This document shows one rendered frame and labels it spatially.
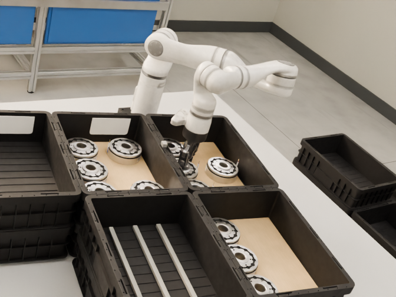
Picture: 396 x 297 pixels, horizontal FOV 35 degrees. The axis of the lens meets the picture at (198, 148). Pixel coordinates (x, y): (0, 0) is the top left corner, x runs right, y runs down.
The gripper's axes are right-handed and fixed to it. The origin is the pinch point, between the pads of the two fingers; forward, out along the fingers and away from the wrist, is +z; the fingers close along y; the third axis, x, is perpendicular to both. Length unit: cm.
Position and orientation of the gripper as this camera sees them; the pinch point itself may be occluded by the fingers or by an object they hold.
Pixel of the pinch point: (184, 165)
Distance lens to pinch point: 194.2
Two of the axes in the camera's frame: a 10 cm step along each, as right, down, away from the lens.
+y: 3.3, -4.2, 8.5
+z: -2.6, 8.2, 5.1
